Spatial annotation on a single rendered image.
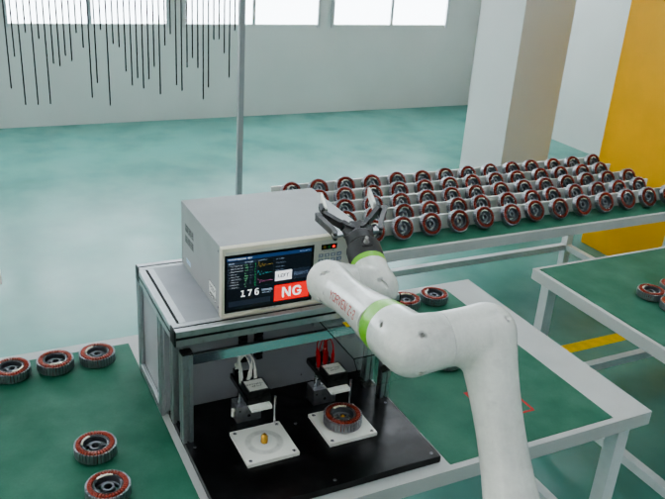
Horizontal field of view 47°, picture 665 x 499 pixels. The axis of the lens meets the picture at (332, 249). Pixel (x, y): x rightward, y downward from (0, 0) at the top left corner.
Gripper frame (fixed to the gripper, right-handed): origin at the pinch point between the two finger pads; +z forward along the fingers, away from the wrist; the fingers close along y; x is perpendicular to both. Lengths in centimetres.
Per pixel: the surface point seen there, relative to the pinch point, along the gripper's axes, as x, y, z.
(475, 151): 228, -179, 281
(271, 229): 6.4, 21.5, -3.1
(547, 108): 186, -226, 273
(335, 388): 43, 8, -34
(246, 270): 7.6, 30.2, -16.4
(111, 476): 40, 71, -52
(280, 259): 7.6, 20.8, -14.0
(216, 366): 44, 41, -19
